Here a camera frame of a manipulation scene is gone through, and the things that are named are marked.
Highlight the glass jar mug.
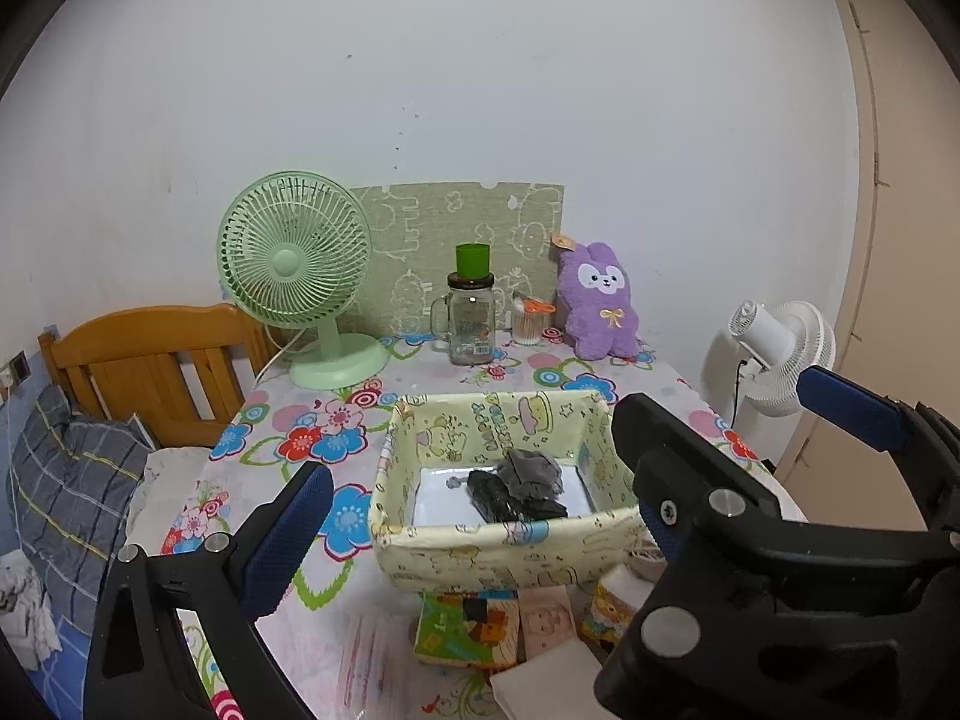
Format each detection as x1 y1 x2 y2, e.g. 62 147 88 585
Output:
429 272 500 368

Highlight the green orange tissue pack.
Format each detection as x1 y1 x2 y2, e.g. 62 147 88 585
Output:
415 590 523 670

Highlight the crumpled white grey cloth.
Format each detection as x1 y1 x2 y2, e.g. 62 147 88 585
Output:
0 550 62 670

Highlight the grey plaid pillow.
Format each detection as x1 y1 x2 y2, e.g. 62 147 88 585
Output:
7 382 160 610

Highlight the purple plush bunny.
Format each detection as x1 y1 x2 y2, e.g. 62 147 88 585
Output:
550 233 643 360

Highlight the beige wooden door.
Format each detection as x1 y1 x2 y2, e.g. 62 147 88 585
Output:
772 0 960 535

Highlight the white tissue pack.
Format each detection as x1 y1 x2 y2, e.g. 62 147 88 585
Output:
490 640 610 720

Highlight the white fan cable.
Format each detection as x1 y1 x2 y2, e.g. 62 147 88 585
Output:
253 328 302 385

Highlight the black cloth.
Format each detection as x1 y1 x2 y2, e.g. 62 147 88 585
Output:
466 468 569 523

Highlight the cotton swab container orange lid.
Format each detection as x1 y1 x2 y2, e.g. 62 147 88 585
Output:
511 290 557 347

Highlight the white clip fan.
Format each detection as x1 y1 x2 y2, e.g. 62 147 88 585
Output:
700 299 836 460

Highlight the yellow cartoon snack pack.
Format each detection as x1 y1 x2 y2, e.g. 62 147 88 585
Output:
581 580 640 647

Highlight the green printed board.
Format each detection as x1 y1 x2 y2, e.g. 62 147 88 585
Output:
351 181 566 340

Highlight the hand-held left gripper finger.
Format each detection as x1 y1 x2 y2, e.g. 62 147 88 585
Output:
86 463 335 720

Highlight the white bed sheet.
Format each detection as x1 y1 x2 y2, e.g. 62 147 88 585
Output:
126 445 220 542

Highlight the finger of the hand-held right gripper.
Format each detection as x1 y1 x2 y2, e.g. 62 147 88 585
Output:
595 392 788 713
797 366 960 533

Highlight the white folded cloth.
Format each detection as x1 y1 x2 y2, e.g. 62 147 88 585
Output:
600 565 662 610

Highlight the green desk fan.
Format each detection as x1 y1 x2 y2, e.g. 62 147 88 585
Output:
217 169 390 392

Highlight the yellow printed fabric storage box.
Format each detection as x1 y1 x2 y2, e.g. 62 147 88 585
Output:
368 389 655 595

